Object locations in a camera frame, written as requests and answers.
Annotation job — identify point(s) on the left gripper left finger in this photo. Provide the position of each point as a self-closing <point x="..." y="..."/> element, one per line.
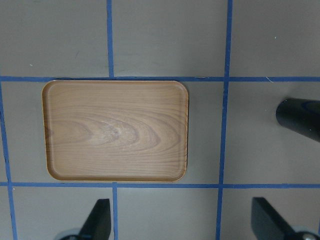
<point x="98" y="224"/>

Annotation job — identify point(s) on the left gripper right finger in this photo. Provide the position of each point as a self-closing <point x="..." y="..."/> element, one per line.
<point x="268" y="224"/>

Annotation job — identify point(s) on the dark wine bottle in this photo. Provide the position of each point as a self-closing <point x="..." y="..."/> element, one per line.
<point x="301" y="116"/>

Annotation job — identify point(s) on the wooden tray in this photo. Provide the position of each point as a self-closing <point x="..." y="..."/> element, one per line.
<point x="116" y="130"/>

